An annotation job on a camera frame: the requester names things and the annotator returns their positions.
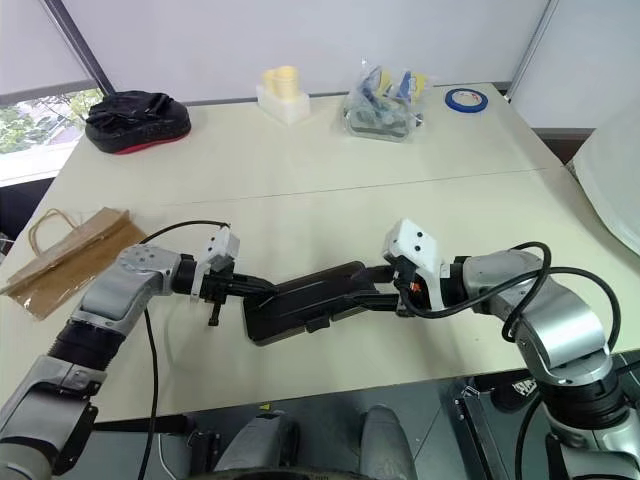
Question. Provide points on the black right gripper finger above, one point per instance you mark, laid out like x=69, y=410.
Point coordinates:
x=384, y=274
x=375, y=301

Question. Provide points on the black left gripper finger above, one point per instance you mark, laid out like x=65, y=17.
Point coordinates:
x=255, y=283
x=247, y=294

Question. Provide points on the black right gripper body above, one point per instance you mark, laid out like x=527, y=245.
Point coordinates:
x=412, y=290

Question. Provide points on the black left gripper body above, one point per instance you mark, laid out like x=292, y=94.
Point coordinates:
x=217, y=287

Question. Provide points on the dark plastic tool case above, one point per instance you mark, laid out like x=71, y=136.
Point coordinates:
x=300, y=300

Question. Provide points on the brown paper bag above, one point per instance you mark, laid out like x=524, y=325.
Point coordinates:
x=60, y=270

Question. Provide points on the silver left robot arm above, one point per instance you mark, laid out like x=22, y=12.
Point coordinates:
x=115, y=295

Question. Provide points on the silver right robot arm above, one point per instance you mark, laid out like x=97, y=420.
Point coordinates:
x=565, y=330

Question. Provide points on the grey rounded shell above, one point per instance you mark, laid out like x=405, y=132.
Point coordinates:
x=387, y=440
x=250, y=445

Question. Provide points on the black item with white lettering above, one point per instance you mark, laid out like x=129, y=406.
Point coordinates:
x=520, y=392

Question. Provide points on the clear plastic bag of parts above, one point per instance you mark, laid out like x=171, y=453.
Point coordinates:
x=382, y=100

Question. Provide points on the white block holder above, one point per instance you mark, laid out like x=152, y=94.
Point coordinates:
x=290, y=107

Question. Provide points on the black bag with red base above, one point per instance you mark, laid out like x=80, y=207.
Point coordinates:
x=140, y=125

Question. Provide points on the blue tape roll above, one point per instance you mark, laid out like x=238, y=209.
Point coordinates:
x=450, y=102

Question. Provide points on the cream plastic cup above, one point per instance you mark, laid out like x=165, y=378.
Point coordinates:
x=269, y=79
x=287, y=82

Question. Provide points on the white plastic sheet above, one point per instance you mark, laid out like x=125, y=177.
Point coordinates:
x=615, y=175

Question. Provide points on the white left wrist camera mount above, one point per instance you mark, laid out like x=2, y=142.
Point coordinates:
x=222, y=247

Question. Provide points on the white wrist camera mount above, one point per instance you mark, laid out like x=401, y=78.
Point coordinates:
x=222, y=247
x=415, y=245

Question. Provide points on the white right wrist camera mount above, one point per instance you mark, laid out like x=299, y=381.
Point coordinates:
x=415, y=245

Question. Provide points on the black metal frame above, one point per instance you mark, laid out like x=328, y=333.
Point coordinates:
x=480, y=435

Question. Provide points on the white aluminium post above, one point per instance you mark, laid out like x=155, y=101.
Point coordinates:
x=532, y=45

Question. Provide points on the dark window frame bar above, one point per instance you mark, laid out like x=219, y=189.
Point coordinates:
x=80, y=45

